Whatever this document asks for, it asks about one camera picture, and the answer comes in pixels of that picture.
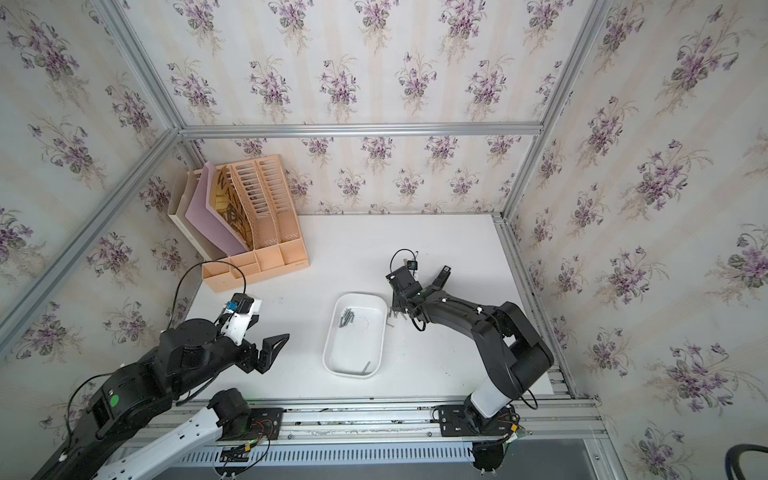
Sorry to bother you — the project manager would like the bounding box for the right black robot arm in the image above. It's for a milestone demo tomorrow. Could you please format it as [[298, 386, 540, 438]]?
[[386, 266, 554, 420]]

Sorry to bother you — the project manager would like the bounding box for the camera black cable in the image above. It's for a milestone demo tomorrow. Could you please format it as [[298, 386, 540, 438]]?
[[388, 247, 420, 274], [167, 259, 248, 328]]

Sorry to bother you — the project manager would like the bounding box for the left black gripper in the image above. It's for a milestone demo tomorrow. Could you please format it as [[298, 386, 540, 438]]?
[[170, 329, 292, 399]]

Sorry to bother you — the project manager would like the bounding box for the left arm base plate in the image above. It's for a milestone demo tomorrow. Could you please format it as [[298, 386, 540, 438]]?
[[219, 408, 285, 441]]

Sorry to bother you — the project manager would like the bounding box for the aluminium mounting rail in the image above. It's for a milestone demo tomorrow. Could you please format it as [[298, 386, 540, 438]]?
[[128, 398, 608, 449]]

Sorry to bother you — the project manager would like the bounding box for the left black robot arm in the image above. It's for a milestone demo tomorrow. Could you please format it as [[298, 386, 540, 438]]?
[[34, 319, 290, 479]]

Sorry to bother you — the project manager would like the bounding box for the white plastic storage tray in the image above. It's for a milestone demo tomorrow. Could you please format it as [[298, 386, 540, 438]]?
[[322, 293, 388, 379]]

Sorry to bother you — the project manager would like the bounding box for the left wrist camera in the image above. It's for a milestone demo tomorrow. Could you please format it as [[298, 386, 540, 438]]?
[[215, 293, 262, 346]]

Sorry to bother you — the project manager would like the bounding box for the pile of silver screws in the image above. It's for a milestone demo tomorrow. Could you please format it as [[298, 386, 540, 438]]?
[[339, 308, 355, 328]]

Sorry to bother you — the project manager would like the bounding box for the left camera black cable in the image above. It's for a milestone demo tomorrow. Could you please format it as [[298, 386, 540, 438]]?
[[167, 259, 248, 328]]

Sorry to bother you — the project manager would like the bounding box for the beige folder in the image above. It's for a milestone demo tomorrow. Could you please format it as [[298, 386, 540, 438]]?
[[167, 172, 224, 260]]

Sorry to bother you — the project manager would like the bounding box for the pink folder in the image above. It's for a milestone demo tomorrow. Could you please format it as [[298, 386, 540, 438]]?
[[186, 162, 248, 258]]

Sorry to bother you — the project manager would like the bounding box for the black stapler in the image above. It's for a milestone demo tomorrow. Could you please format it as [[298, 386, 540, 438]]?
[[432, 265, 451, 290]]

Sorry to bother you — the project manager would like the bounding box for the right camera black cable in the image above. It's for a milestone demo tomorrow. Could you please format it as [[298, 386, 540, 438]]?
[[388, 247, 420, 274]]

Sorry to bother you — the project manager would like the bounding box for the beige desk file organizer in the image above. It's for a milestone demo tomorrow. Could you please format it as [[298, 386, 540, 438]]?
[[202, 155, 310, 293]]

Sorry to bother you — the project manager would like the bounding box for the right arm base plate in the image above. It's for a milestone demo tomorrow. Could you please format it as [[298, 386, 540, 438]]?
[[432, 404, 520, 438]]

